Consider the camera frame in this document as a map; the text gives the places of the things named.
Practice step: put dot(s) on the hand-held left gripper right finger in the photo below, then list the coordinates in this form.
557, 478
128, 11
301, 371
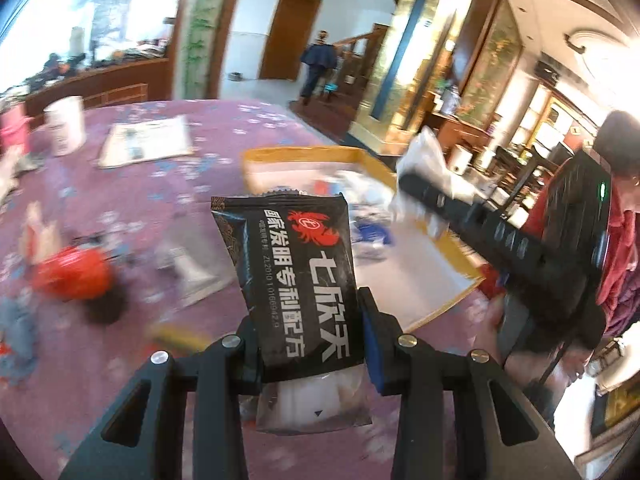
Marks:
375, 340

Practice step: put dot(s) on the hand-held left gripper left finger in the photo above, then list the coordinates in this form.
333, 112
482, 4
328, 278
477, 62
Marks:
247, 345

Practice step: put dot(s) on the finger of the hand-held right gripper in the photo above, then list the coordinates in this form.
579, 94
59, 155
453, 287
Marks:
450, 210

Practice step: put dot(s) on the yellow cardboard box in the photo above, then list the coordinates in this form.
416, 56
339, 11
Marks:
420, 280

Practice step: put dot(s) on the black snack packet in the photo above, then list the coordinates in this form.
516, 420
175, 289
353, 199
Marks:
300, 280

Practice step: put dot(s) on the red plastic bag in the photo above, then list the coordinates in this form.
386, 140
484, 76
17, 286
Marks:
75, 272

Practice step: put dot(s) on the person's right hand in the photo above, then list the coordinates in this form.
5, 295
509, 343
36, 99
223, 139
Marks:
491, 322

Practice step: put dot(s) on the person's upper body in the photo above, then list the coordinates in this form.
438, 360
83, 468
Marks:
620, 270

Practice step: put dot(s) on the white cup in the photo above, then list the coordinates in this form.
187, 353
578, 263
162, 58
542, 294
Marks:
460, 157

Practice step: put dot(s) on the wooden display cabinet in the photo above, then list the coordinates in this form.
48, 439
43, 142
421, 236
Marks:
460, 130

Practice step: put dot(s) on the blue white bundle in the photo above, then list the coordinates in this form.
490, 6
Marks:
372, 232

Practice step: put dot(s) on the black cylindrical can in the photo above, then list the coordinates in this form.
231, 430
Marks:
106, 310

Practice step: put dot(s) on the wooden stair railing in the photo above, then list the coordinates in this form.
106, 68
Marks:
360, 45

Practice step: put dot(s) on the stack of printed papers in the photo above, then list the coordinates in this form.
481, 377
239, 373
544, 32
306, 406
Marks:
145, 142

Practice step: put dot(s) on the blue fuzzy cloth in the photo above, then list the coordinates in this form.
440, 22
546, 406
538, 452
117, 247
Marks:
17, 330

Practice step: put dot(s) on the red white snack packet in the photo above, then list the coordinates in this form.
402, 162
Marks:
37, 232

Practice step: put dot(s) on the brown wooden door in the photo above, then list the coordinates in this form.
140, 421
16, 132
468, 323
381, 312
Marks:
287, 30

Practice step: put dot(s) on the white plastic jar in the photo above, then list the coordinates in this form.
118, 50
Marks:
65, 125

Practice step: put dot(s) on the pink sleeved bottle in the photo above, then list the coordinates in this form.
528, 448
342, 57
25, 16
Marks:
12, 132

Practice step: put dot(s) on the pile of assorted tools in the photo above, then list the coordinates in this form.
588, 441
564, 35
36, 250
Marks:
100, 62

